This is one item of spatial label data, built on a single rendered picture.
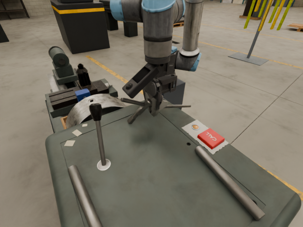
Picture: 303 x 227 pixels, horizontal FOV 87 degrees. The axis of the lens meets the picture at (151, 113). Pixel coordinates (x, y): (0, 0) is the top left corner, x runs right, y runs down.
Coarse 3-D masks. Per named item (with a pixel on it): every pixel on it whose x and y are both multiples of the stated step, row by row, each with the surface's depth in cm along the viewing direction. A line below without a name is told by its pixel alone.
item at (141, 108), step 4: (148, 100) 50; (148, 104) 50; (140, 108) 52; (144, 108) 51; (136, 112) 53; (140, 112) 52; (132, 116) 54; (136, 116) 54; (128, 120) 55; (132, 120) 54
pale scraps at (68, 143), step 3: (84, 126) 55; (72, 132) 53; (75, 132) 53; (78, 132) 53; (78, 135) 52; (66, 141) 50; (69, 141) 50; (72, 141) 50; (66, 144) 49; (69, 144) 49; (72, 144) 49
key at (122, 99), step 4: (124, 100) 44; (128, 100) 45; (132, 100) 46; (136, 104) 48; (140, 104) 49; (144, 104) 50; (176, 104) 62; (180, 104) 63; (184, 104) 64; (188, 104) 66
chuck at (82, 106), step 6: (90, 96) 73; (96, 96) 73; (102, 96) 74; (108, 96) 76; (78, 102) 72; (84, 102) 71; (96, 102) 69; (102, 102) 70; (120, 102) 77; (72, 108) 72; (78, 108) 69; (84, 108) 68; (72, 114) 70; (78, 114) 67; (66, 120) 73; (72, 120) 68; (66, 126) 73; (72, 126) 67
